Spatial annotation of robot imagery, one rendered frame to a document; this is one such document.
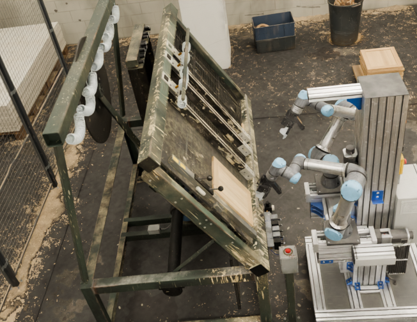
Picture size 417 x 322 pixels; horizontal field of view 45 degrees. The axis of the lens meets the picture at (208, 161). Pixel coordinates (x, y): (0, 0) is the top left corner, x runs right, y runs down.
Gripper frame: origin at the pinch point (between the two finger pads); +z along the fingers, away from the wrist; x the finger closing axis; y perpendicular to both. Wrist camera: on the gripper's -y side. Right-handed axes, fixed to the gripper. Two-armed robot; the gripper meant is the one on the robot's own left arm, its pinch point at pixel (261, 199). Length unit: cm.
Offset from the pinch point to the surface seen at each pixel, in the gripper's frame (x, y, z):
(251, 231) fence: -7.0, -9.4, 39.5
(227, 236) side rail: 18.6, 14.0, 24.2
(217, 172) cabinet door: -40, 25, 23
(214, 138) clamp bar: -69, 31, 16
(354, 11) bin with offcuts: -446, -153, 10
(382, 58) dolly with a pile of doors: -334, -175, 13
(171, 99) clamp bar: -67, 74, -8
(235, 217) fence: -6.3, 7.0, 29.7
